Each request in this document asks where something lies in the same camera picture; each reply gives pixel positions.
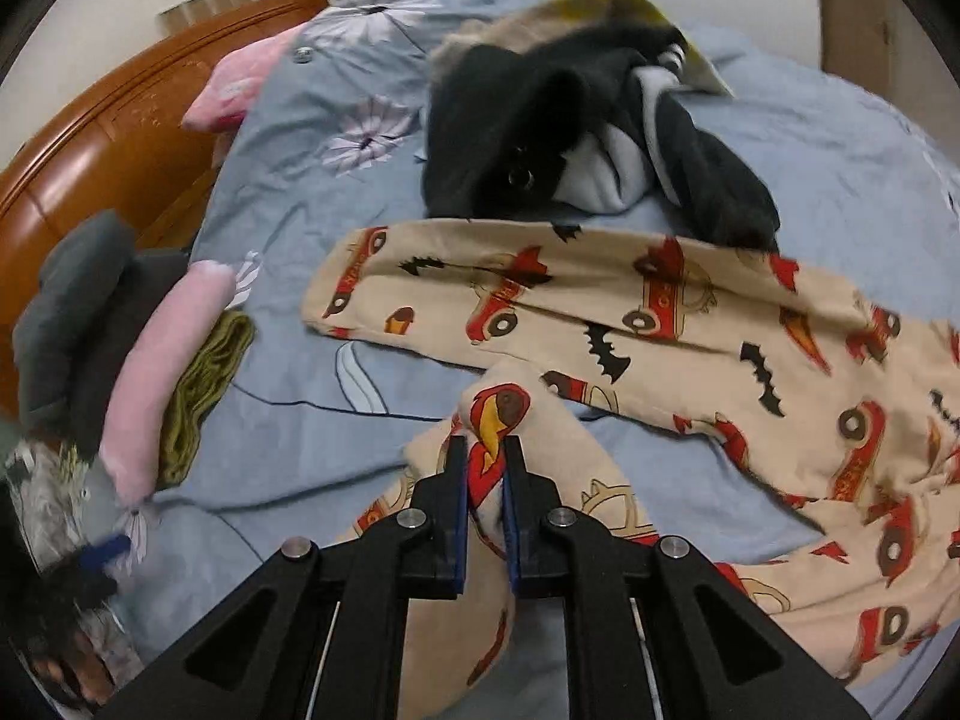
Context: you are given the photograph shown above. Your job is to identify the pink pillow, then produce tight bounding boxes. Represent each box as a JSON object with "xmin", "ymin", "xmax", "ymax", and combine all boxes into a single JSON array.
[{"xmin": 181, "ymin": 19, "xmax": 316, "ymax": 134}]

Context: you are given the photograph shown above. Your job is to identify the beige and yellow garment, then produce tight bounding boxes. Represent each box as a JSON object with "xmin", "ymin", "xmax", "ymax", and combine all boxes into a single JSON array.
[{"xmin": 429, "ymin": 0, "xmax": 732, "ymax": 98}]

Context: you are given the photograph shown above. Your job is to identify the beige car print pants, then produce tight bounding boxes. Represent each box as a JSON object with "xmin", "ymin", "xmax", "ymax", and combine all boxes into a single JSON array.
[{"xmin": 301, "ymin": 217, "xmax": 960, "ymax": 720}]

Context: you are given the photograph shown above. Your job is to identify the wooden headboard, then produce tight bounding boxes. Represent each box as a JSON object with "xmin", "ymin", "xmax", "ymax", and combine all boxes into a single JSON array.
[{"xmin": 0, "ymin": 0, "xmax": 331, "ymax": 421}]

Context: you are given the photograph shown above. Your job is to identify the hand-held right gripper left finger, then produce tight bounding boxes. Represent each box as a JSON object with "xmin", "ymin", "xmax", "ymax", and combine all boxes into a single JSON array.
[{"xmin": 96, "ymin": 435, "xmax": 470, "ymax": 720}]

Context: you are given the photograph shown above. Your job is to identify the black and white striped garment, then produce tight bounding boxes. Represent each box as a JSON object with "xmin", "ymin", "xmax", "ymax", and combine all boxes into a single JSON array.
[{"xmin": 555, "ymin": 22, "xmax": 782, "ymax": 250}]

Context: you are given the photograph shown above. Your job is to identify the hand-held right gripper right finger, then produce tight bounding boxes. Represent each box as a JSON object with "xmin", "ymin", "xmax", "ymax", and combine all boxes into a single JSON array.
[{"xmin": 502, "ymin": 436, "xmax": 871, "ymax": 720}]

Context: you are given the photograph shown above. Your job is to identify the olive green garment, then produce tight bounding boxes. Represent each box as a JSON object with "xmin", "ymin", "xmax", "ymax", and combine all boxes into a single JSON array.
[{"xmin": 157, "ymin": 311, "xmax": 257, "ymax": 488}]

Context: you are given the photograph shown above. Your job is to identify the blue floral bed sheet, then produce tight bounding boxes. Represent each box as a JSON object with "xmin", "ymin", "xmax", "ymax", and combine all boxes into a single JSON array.
[{"xmin": 112, "ymin": 0, "xmax": 960, "ymax": 720}]

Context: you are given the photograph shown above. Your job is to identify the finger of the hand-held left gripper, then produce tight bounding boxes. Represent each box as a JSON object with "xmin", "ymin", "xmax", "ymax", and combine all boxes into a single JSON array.
[{"xmin": 75, "ymin": 534, "xmax": 132, "ymax": 569}]

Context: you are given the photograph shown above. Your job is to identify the grey garment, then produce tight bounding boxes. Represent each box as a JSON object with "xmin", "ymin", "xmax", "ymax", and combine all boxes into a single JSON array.
[{"xmin": 11, "ymin": 210, "xmax": 192, "ymax": 458}]

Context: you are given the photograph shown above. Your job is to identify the pink garment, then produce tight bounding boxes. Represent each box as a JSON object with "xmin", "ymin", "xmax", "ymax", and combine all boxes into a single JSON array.
[{"xmin": 99, "ymin": 261, "xmax": 239, "ymax": 505}]

